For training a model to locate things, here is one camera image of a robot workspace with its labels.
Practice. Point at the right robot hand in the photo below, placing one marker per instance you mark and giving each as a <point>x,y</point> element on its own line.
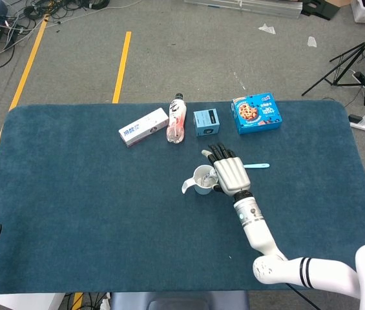
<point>232,174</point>

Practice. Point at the white toothpaste tube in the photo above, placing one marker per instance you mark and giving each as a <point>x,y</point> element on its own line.
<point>207,177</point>

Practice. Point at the light blue toothbrush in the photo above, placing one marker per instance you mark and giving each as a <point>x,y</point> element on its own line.
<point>256,165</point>

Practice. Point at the white pink toothpaste box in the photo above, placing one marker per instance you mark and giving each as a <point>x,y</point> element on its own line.
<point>143,127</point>

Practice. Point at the small blue speaker box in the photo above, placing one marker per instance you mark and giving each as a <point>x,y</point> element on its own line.
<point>205,122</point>

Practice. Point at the blue cookie box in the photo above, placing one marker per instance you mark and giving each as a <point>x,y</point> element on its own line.
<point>256,114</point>

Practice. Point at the clear plastic drink bottle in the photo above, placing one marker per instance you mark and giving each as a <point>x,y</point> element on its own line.
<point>176,119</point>

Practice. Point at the blue felt table mat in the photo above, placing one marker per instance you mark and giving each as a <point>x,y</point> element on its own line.
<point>104,210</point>

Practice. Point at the blue padded seat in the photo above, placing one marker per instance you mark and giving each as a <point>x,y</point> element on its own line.
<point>179,302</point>

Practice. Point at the white paper scrap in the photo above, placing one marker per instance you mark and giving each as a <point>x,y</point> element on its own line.
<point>267,29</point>
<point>312,42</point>

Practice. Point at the black stand base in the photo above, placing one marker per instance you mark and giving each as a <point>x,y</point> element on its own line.
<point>321,9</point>

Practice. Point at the aluminium rail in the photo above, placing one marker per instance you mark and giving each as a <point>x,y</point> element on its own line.
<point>243,7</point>

